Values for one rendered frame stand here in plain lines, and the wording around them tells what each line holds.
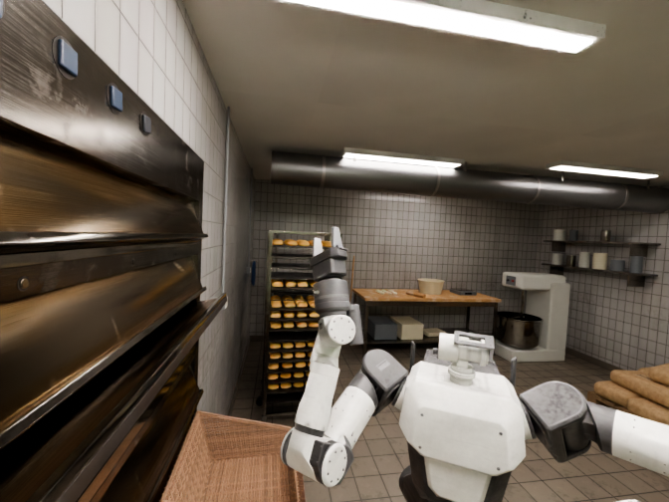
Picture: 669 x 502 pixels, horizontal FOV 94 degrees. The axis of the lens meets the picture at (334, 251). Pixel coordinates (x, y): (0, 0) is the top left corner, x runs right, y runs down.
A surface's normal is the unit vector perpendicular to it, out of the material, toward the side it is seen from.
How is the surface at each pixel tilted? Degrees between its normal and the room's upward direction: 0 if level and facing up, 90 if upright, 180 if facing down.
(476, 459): 90
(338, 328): 66
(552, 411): 37
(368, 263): 90
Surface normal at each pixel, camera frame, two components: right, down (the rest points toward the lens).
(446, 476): -0.36, 0.02
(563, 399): -0.42, -0.80
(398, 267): 0.18, 0.05
